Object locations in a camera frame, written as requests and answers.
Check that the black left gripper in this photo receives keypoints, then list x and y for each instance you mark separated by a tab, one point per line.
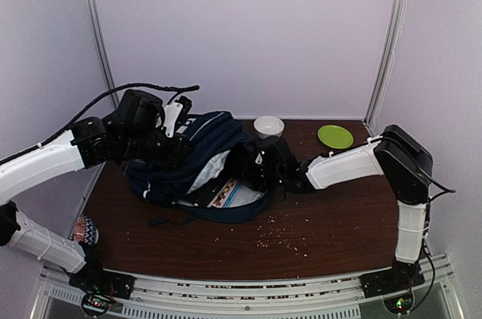
178	153

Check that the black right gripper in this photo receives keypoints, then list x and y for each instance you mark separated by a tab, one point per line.
244	174

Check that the navy blue student backpack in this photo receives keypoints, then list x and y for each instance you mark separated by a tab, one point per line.
213	136

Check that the blue illustrated book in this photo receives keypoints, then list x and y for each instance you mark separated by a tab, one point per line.
232	194

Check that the black notebook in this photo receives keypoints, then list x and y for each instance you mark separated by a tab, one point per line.
203	196

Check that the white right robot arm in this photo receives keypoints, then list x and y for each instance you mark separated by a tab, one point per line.
407	166

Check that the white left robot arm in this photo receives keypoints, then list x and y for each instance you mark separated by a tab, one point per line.
143	127

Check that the white ceramic bowl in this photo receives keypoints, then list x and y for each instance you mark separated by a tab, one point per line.
268	126

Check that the green plate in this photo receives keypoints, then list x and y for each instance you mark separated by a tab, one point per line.
336	137

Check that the red patterned bowl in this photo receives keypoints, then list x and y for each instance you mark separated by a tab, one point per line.
85	231

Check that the right aluminium frame post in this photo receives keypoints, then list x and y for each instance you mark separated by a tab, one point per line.
386	61

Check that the aluminium frame post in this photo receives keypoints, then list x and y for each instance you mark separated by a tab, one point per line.
386	61
100	47

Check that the front metal rail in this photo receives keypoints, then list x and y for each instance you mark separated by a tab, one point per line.
333	296

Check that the left aluminium frame post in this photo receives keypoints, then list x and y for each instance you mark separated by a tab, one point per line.
100	47

